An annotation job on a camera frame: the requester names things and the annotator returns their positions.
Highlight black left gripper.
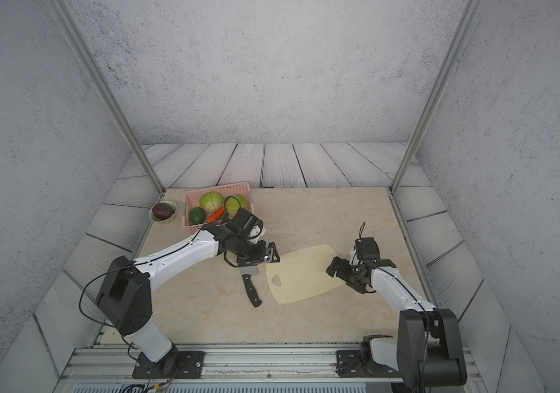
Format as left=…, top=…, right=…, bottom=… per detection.
left=234, top=236, right=283, bottom=268

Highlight black handled cleaver knife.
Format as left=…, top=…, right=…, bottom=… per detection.
left=239, top=265, right=262, bottom=308

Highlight cream plastic cutting board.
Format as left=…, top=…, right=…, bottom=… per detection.
left=265, top=245, right=344, bottom=305

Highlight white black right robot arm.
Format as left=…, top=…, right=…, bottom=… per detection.
left=326, top=257, right=468, bottom=392

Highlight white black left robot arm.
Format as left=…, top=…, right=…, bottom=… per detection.
left=96, top=220, right=280, bottom=365

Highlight orange carrot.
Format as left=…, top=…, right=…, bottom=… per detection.
left=206, top=207, right=226, bottom=223

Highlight right green cabbage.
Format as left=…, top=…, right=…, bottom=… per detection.
left=224, top=195, right=249, bottom=217

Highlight green cabbage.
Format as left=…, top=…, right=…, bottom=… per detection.
left=199, top=191, right=224, bottom=215
left=224, top=195, right=249, bottom=217

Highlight green avocado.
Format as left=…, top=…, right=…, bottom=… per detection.
left=188, top=207, right=206, bottom=225

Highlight left green cabbage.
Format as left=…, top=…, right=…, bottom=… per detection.
left=199, top=191, right=224, bottom=215

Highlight pink plastic basket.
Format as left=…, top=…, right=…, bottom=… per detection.
left=182, top=182, right=255, bottom=234

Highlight patterned ceramic cup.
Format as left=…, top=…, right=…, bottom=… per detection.
left=149, top=201, right=178, bottom=224

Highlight purple eggplant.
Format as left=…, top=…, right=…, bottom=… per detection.
left=151, top=202, right=175, bottom=221

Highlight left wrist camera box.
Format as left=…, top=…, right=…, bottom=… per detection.
left=230, top=208, right=264, bottom=241

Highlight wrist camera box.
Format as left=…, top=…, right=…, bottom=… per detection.
left=355, top=237, right=381, bottom=263
left=230, top=208, right=264, bottom=241

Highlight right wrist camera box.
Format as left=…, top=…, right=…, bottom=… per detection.
left=355, top=237, right=381, bottom=263

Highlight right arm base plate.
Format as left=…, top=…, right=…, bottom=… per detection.
left=335, top=349, right=401, bottom=378

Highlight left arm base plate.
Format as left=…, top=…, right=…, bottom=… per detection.
left=132, top=348, right=206, bottom=379

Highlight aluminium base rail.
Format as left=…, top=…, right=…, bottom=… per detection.
left=53, top=343, right=487, bottom=393

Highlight aluminium right frame post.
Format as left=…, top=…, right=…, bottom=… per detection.
left=390, top=0, right=482, bottom=195

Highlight aluminium frame post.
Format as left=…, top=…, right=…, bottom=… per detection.
left=46, top=0, right=165, bottom=196
left=390, top=0, right=482, bottom=195

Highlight aluminium left frame post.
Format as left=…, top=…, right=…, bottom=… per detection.
left=46, top=0, right=165, bottom=196

